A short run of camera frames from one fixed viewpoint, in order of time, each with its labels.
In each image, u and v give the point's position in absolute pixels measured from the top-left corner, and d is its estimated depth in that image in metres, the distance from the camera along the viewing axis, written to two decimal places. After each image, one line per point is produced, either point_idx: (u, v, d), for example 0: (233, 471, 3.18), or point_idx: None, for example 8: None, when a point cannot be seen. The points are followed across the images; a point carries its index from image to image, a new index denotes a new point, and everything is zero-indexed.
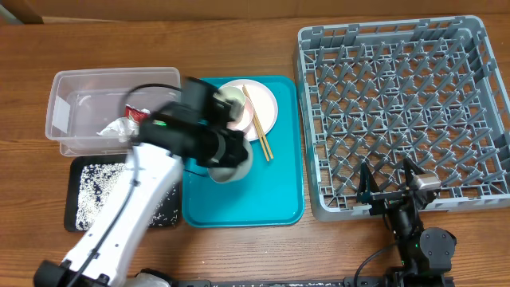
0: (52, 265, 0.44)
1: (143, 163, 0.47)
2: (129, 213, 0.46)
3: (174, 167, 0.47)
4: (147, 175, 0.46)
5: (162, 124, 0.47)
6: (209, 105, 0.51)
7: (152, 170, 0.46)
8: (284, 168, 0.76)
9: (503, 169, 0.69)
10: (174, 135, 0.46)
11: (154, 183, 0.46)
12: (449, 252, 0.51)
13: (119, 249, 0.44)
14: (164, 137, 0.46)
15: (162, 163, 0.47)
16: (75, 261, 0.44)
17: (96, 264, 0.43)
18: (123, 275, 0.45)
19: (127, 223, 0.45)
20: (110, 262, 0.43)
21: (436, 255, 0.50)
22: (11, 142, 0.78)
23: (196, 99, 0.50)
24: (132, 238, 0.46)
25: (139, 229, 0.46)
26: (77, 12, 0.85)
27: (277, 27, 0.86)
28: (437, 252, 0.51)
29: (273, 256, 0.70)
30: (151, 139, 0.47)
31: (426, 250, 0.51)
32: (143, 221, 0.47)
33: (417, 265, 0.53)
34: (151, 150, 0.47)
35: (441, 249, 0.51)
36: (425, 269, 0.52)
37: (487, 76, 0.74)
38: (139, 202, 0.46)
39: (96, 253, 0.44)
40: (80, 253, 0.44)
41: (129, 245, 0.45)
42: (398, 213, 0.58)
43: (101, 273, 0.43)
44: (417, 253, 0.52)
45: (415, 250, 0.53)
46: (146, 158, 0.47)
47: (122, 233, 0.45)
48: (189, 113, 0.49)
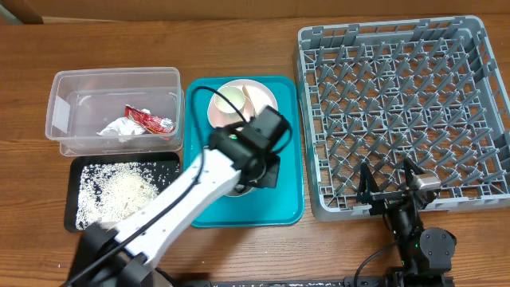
0: (99, 229, 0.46)
1: (208, 167, 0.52)
2: (182, 206, 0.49)
3: (231, 179, 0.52)
4: (209, 178, 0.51)
5: (233, 139, 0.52)
6: (277, 137, 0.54)
7: (214, 174, 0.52)
8: (284, 168, 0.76)
9: (503, 169, 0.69)
10: (241, 154, 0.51)
11: (212, 187, 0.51)
12: (449, 252, 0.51)
13: (165, 233, 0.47)
14: (233, 151, 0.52)
15: (224, 173, 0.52)
16: (123, 232, 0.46)
17: (141, 240, 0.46)
18: (156, 259, 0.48)
19: (179, 214, 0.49)
20: (153, 244, 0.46)
21: (436, 254, 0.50)
22: (10, 142, 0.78)
23: (270, 127, 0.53)
24: (176, 229, 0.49)
25: (182, 223, 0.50)
26: (78, 13, 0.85)
27: (277, 27, 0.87)
28: (437, 252, 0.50)
29: (273, 256, 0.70)
30: (221, 148, 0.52)
31: (426, 251, 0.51)
32: (190, 217, 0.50)
33: (417, 265, 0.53)
34: (217, 157, 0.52)
35: (441, 249, 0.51)
36: (425, 269, 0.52)
37: (487, 76, 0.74)
38: (195, 198, 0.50)
39: (143, 231, 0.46)
40: (129, 227, 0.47)
41: (172, 234, 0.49)
42: (398, 213, 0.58)
43: (142, 250, 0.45)
44: (417, 253, 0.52)
45: (415, 250, 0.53)
46: (212, 163, 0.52)
47: (171, 221, 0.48)
48: (258, 136, 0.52)
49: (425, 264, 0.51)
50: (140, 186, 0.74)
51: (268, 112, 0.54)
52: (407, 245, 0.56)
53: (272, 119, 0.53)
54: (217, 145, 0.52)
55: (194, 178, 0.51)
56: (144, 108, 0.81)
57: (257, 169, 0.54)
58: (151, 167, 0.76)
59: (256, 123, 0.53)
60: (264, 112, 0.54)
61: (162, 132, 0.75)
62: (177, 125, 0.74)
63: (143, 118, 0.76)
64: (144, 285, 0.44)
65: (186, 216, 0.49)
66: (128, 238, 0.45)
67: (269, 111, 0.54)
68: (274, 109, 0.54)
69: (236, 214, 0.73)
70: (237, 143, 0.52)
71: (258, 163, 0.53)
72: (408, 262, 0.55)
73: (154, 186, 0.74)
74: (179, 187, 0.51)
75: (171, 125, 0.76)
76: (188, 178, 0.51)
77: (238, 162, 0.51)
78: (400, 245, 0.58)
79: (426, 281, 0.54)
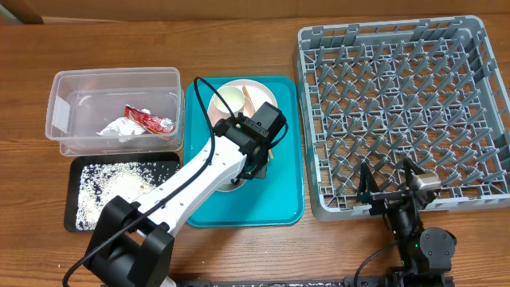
0: (123, 201, 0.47)
1: (218, 149, 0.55)
2: (197, 184, 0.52)
3: (239, 163, 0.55)
4: (219, 160, 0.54)
5: (239, 128, 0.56)
6: (274, 131, 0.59)
7: (225, 157, 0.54)
8: (284, 169, 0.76)
9: (503, 169, 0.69)
10: (247, 140, 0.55)
11: (223, 169, 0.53)
12: (449, 252, 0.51)
13: (182, 207, 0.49)
14: (238, 138, 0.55)
15: (233, 155, 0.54)
16: (143, 205, 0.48)
17: (162, 213, 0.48)
18: (175, 231, 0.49)
19: (194, 191, 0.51)
20: (173, 215, 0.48)
21: (436, 254, 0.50)
22: (10, 142, 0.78)
23: (270, 121, 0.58)
24: (191, 206, 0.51)
25: (197, 200, 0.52)
26: (78, 12, 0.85)
27: (277, 27, 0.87)
28: (438, 251, 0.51)
29: (273, 256, 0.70)
30: (229, 136, 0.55)
31: (426, 249, 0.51)
32: (202, 194, 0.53)
33: (417, 265, 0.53)
34: (225, 143, 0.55)
35: (442, 249, 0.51)
36: (425, 268, 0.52)
37: (487, 76, 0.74)
38: (208, 177, 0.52)
39: (163, 204, 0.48)
40: (148, 201, 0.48)
41: (188, 210, 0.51)
42: (398, 212, 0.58)
43: (163, 221, 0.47)
44: (417, 253, 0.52)
45: (415, 249, 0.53)
46: (222, 147, 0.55)
47: (188, 196, 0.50)
48: (259, 128, 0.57)
49: (425, 263, 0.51)
50: (140, 186, 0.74)
51: (266, 108, 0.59)
52: (407, 245, 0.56)
53: (272, 114, 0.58)
54: (223, 133, 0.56)
55: (205, 159, 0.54)
56: (144, 108, 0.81)
57: (259, 157, 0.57)
58: (151, 167, 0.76)
59: (257, 118, 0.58)
60: (265, 108, 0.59)
61: (162, 132, 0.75)
62: (177, 125, 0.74)
63: (143, 118, 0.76)
64: (166, 256, 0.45)
65: (200, 192, 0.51)
66: (150, 210, 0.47)
67: (268, 108, 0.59)
68: (272, 106, 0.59)
69: (236, 215, 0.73)
70: (243, 131, 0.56)
71: (260, 151, 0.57)
72: (408, 262, 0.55)
73: (154, 186, 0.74)
74: (193, 168, 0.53)
75: (171, 125, 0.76)
76: (200, 159, 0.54)
77: (245, 147, 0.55)
78: (400, 245, 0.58)
79: (427, 281, 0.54)
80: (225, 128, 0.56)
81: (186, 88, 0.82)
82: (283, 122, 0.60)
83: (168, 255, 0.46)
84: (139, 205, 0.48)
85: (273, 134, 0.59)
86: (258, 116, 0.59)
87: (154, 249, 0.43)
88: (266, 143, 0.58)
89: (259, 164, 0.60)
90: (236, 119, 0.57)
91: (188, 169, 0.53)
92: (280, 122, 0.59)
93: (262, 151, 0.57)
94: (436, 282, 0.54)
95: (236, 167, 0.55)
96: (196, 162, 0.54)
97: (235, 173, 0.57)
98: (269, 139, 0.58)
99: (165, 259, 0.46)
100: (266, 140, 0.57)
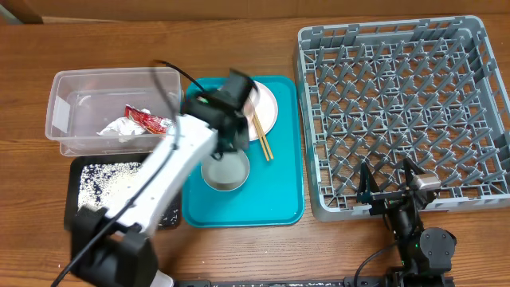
0: (88, 210, 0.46)
1: (185, 131, 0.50)
2: (165, 174, 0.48)
3: (209, 141, 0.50)
4: (186, 142, 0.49)
5: (205, 102, 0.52)
6: (245, 100, 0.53)
7: (191, 137, 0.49)
8: (284, 169, 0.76)
9: (503, 169, 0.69)
10: (215, 113, 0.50)
11: (192, 151, 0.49)
12: (449, 252, 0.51)
13: (154, 202, 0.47)
14: (205, 113, 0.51)
15: (200, 137, 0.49)
16: (114, 208, 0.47)
17: (132, 212, 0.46)
18: (153, 226, 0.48)
19: (164, 182, 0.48)
20: (145, 213, 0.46)
21: (436, 254, 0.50)
22: (10, 142, 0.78)
23: (237, 90, 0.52)
24: (166, 194, 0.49)
25: (173, 186, 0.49)
26: (78, 12, 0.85)
27: (277, 27, 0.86)
28: (437, 251, 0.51)
29: (273, 256, 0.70)
30: (195, 113, 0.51)
31: (426, 249, 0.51)
32: (177, 182, 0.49)
33: (417, 265, 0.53)
34: (194, 122, 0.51)
35: (441, 248, 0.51)
36: (425, 269, 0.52)
37: (487, 76, 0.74)
38: (177, 163, 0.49)
39: (132, 204, 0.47)
40: (119, 202, 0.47)
41: (163, 200, 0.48)
42: (398, 212, 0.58)
43: (135, 221, 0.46)
44: (417, 253, 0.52)
45: (414, 249, 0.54)
46: (188, 127, 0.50)
47: (158, 188, 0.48)
48: (226, 99, 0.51)
49: (425, 264, 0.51)
50: None
51: (232, 75, 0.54)
52: (406, 245, 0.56)
53: (238, 80, 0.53)
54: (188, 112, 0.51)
55: (172, 145, 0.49)
56: (143, 109, 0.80)
57: (233, 130, 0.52)
58: None
59: (224, 88, 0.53)
60: (232, 75, 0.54)
61: (162, 132, 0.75)
62: None
63: (142, 118, 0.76)
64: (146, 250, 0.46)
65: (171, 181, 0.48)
66: (119, 212, 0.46)
67: (233, 74, 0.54)
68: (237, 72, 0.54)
69: (236, 214, 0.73)
70: (210, 104, 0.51)
71: (234, 123, 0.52)
72: (407, 262, 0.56)
73: None
74: (159, 157, 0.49)
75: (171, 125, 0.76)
76: (166, 147, 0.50)
77: (213, 120, 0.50)
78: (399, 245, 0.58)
79: (427, 281, 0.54)
80: (190, 107, 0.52)
81: (186, 88, 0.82)
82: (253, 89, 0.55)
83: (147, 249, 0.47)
84: (108, 209, 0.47)
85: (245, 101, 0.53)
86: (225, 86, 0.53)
87: (129, 249, 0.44)
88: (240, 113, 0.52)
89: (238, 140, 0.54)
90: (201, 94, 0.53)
91: (154, 159, 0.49)
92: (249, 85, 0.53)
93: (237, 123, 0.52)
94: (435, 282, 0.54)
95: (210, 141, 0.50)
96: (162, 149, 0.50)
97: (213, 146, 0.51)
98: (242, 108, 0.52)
99: (147, 253, 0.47)
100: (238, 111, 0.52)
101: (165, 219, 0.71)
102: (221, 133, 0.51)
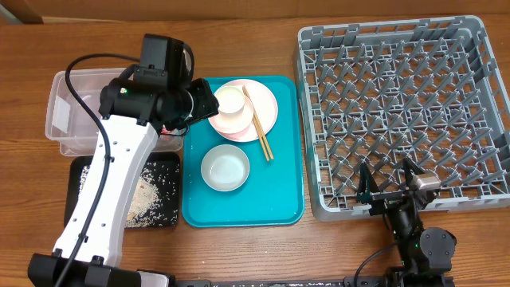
0: (42, 257, 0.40)
1: (114, 136, 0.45)
2: (108, 190, 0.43)
3: (147, 135, 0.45)
4: (120, 148, 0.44)
5: (127, 92, 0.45)
6: (174, 63, 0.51)
7: (125, 141, 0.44)
8: (284, 169, 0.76)
9: (503, 169, 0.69)
10: (142, 102, 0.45)
11: (130, 155, 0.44)
12: (449, 252, 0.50)
13: (107, 228, 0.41)
14: (133, 104, 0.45)
15: (135, 131, 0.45)
16: (65, 248, 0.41)
17: (88, 246, 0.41)
18: (117, 257, 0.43)
19: (111, 200, 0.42)
20: (102, 241, 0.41)
21: (436, 255, 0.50)
22: (10, 142, 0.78)
23: (162, 57, 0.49)
24: (119, 217, 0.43)
25: (124, 207, 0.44)
26: (78, 12, 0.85)
27: (277, 27, 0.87)
28: (438, 251, 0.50)
29: (273, 256, 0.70)
30: (117, 109, 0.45)
31: (426, 249, 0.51)
32: (125, 197, 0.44)
33: (417, 265, 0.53)
34: (117, 122, 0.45)
35: (443, 248, 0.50)
36: (425, 269, 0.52)
37: (487, 76, 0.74)
38: (118, 175, 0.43)
39: (84, 237, 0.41)
40: (68, 241, 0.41)
41: (116, 225, 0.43)
42: (398, 212, 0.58)
43: (94, 254, 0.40)
44: (417, 253, 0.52)
45: (414, 249, 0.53)
46: (115, 131, 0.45)
47: (107, 211, 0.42)
48: (153, 72, 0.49)
49: (425, 264, 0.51)
50: (140, 186, 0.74)
51: (149, 41, 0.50)
52: (406, 244, 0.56)
53: (160, 44, 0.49)
54: (110, 107, 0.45)
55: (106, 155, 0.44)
56: None
57: (167, 110, 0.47)
58: (151, 167, 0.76)
59: (145, 59, 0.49)
60: (149, 42, 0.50)
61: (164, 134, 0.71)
62: None
63: None
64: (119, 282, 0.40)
65: (119, 197, 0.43)
66: (74, 251, 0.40)
67: (149, 41, 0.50)
68: (152, 37, 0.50)
69: (235, 214, 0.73)
70: (134, 92, 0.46)
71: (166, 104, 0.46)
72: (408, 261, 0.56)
73: (154, 186, 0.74)
74: (95, 176, 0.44)
75: None
76: (101, 159, 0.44)
77: (142, 111, 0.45)
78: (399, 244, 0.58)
79: (427, 281, 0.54)
80: (110, 102, 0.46)
81: None
82: (177, 49, 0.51)
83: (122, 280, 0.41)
84: (60, 250, 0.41)
85: (174, 68, 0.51)
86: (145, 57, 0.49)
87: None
88: (174, 86, 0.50)
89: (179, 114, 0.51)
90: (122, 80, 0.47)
91: (92, 180, 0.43)
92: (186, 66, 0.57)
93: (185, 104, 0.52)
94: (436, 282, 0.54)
95: (151, 127, 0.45)
96: (95, 166, 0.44)
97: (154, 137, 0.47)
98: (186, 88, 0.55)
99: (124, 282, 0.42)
100: (167, 83, 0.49)
101: (165, 219, 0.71)
102: (159, 118, 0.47)
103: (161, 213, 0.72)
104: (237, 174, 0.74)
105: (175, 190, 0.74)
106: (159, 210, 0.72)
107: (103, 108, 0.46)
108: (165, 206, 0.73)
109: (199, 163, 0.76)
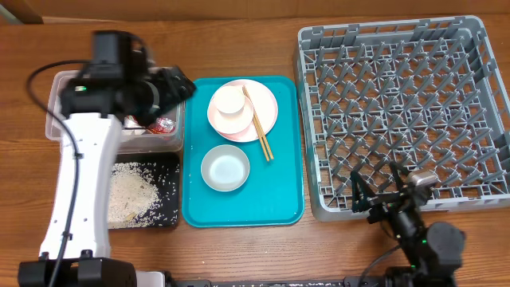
0: (29, 264, 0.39)
1: (79, 134, 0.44)
2: (83, 186, 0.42)
3: (111, 127, 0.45)
4: (88, 143, 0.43)
5: (84, 90, 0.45)
6: (128, 57, 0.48)
7: (91, 136, 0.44)
8: (284, 169, 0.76)
9: (503, 169, 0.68)
10: (100, 97, 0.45)
11: (99, 148, 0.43)
12: (460, 247, 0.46)
13: (89, 222, 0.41)
14: (91, 102, 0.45)
15: (100, 126, 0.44)
16: (52, 249, 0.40)
17: (74, 243, 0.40)
18: (106, 249, 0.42)
19: (88, 195, 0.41)
20: (87, 236, 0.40)
21: (446, 249, 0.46)
22: (10, 142, 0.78)
23: (113, 53, 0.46)
24: (100, 210, 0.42)
25: (103, 201, 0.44)
26: (78, 12, 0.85)
27: (277, 27, 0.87)
28: (447, 245, 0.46)
29: (274, 256, 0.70)
30: (78, 108, 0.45)
31: (433, 244, 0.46)
32: (102, 190, 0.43)
33: (426, 265, 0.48)
34: (80, 119, 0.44)
35: (452, 242, 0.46)
36: (436, 268, 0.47)
37: (487, 76, 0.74)
38: (90, 170, 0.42)
39: (69, 235, 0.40)
40: (52, 242, 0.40)
41: (99, 218, 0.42)
42: (398, 215, 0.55)
43: (82, 249, 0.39)
44: (425, 249, 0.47)
45: (421, 248, 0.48)
46: (79, 127, 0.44)
47: (86, 206, 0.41)
48: (107, 68, 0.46)
49: (435, 261, 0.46)
50: (140, 186, 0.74)
51: (97, 37, 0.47)
52: (412, 245, 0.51)
53: (109, 39, 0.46)
54: (70, 107, 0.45)
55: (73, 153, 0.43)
56: None
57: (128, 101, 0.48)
58: (151, 167, 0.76)
59: (97, 56, 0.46)
60: (98, 38, 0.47)
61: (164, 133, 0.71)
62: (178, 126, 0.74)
63: None
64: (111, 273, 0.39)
65: (96, 190, 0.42)
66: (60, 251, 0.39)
67: (97, 37, 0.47)
68: (99, 33, 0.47)
69: (235, 214, 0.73)
70: (91, 89, 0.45)
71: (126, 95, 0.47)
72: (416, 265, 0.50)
73: (154, 186, 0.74)
74: (66, 175, 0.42)
75: (170, 125, 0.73)
76: (70, 159, 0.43)
77: (102, 106, 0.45)
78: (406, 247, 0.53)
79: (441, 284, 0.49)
80: (69, 102, 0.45)
81: None
82: (127, 40, 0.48)
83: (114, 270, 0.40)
84: (47, 253, 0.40)
85: (127, 62, 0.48)
86: (96, 53, 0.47)
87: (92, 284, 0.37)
88: (132, 80, 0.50)
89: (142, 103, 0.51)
90: (77, 80, 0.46)
91: (63, 180, 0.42)
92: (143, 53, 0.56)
93: (146, 96, 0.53)
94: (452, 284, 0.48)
95: (115, 118, 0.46)
96: (64, 166, 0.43)
97: (119, 127, 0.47)
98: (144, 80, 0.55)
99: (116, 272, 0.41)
100: (123, 77, 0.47)
101: (165, 219, 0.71)
102: (123, 110, 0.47)
103: (161, 213, 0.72)
104: (238, 174, 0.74)
105: (175, 190, 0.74)
106: (159, 210, 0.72)
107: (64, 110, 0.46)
108: (165, 206, 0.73)
109: (199, 163, 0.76)
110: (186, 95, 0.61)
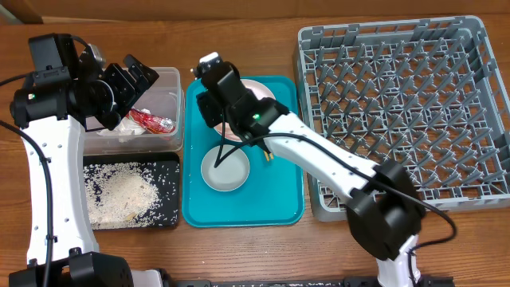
0: (18, 275, 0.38)
1: (43, 139, 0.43)
2: (56, 190, 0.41)
3: (72, 127, 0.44)
4: (52, 148, 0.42)
5: (35, 97, 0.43)
6: (72, 59, 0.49)
7: (55, 139, 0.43)
8: (283, 169, 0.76)
9: (503, 169, 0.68)
10: (54, 100, 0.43)
11: (63, 151, 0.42)
12: (237, 82, 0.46)
13: (71, 222, 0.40)
14: (45, 108, 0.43)
15: (58, 128, 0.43)
16: (40, 256, 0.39)
17: (60, 244, 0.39)
18: (93, 245, 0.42)
19: (64, 197, 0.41)
20: (72, 235, 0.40)
21: (233, 90, 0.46)
22: (10, 141, 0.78)
23: (56, 56, 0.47)
24: (80, 210, 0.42)
25: (81, 200, 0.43)
26: (78, 12, 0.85)
27: (277, 27, 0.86)
28: (233, 86, 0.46)
29: (273, 256, 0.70)
30: (33, 115, 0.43)
31: (212, 83, 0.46)
32: (78, 190, 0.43)
33: (231, 96, 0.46)
34: (37, 127, 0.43)
35: (236, 84, 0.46)
36: (240, 96, 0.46)
37: (487, 76, 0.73)
38: (62, 172, 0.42)
39: (53, 237, 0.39)
40: (39, 247, 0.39)
41: (81, 217, 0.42)
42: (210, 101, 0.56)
43: (71, 248, 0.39)
44: (214, 93, 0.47)
45: (217, 97, 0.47)
46: (41, 132, 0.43)
47: (68, 206, 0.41)
48: (54, 71, 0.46)
49: (230, 99, 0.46)
50: (140, 186, 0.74)
51: (35, 43, 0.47)
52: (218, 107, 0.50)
53: (48, 42, 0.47)
54: (25, 117, 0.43)
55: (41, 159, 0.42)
56: (144, 109, 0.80)
57: (84, 101, 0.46)
58: (151, 167, 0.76)
59: (41, 62, 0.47)
60: (36, 45, 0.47)
61: (162, 132, 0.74)
62: (178, 125, 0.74)
63: (143, 118, 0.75)
64: (106, 264, 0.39)
65: (71, 191, 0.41)
66: (47, 253, 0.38)
67: (35, 42, 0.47)
68: (35, 40, 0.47)
69: (235, 214, 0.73)
70: (41, 93, 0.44)
71: (78, 93, 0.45)
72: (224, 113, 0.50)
73: (154, 186, 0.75)
74: (37, 182, 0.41)
75: (171, 125, 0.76)
76: (37, 166, 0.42)
77: (57, 108, 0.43)
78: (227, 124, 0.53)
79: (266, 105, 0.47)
80: (22, 113, 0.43)
81: (186, 88, 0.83)
82: (68, 41, 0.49)
83: (108, 264, 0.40)
84: (36, 259, 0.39)
85: (72, 63, 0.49)
86: (38, 59, 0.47)
87: (84, 279, 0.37)
88: (82, 81, 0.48)
89: (100, 101, 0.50)
90: (24, 90, 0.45)
91: (35, 188, 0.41)
92: (92, 53, 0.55)
93: (103, 93, 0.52)
94: (284, 111, 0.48)
95: (73, 119, 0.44)
96: (33, 173, 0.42)
97: (82, 129, 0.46)
98: (96, 78, 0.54)
99: (111, 264, 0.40)
100: (72, 78, 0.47)
101: (165, 219, 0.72)
102: (80, 111, 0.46)
103: (161, 213, 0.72)
104: (237, 174, 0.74)
105: (176, 190, 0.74)
106: (159, 210, 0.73)
107: (18, 120, 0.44)
108: (165, 206, 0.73)
109: (199, 163, 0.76)
110: (145, 84, 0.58)
